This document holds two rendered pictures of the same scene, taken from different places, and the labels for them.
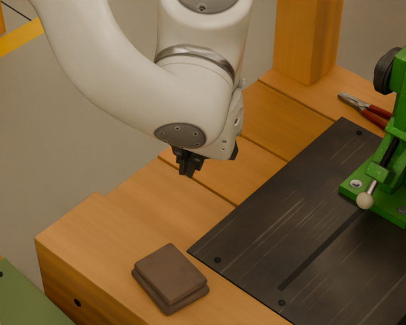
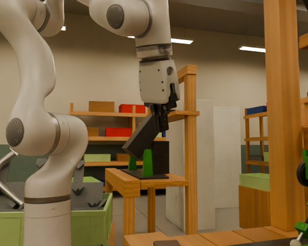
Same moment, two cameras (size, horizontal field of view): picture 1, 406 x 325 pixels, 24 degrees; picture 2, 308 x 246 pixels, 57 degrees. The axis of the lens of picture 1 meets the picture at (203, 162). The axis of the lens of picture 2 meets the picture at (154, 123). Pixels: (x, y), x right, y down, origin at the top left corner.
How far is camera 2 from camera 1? 0.90 m
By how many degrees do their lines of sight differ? 56
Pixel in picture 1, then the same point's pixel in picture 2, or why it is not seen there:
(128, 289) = not seen: outside the picture
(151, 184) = (188, 238)
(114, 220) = (160, 237)
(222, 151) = (163, 91)
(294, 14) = (276, 190)
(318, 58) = (292, 216)
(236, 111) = (167, 64)
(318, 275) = not seen: outside the picture
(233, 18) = not seen: outside the picture
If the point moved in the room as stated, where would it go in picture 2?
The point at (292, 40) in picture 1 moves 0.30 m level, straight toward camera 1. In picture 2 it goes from (277, 205) to (252, 221)
